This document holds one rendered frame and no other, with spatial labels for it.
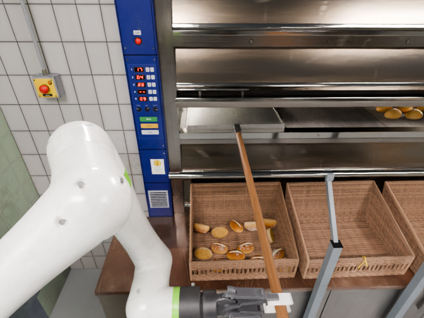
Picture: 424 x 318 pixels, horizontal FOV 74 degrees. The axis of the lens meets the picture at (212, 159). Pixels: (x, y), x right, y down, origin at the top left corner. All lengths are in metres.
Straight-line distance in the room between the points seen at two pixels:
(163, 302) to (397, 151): 1.60
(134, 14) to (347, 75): 1.03
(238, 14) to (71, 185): 1.10
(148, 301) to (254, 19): 1.15
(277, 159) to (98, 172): 1.35
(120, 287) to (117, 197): 1.22
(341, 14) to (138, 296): 1.34
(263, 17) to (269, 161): 0.77
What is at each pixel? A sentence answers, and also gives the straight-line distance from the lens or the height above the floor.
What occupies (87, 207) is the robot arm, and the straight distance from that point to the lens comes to 0.43.
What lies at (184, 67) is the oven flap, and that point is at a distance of 1.42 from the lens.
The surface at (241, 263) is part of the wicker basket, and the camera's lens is 1.50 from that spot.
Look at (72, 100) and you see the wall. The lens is 1.61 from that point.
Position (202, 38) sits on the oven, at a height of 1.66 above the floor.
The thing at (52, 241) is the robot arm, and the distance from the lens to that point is 0.46.
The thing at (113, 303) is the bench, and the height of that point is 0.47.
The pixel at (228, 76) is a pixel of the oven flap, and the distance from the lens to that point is 1.42.
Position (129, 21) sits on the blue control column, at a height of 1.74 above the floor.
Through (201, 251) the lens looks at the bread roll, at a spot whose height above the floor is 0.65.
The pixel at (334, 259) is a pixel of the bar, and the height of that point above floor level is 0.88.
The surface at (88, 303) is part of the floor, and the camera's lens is 2.35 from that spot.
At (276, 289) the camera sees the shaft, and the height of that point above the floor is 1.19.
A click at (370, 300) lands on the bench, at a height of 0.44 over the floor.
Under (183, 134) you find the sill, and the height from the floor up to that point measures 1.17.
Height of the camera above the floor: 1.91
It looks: 34 degrees down
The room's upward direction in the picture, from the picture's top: straight up
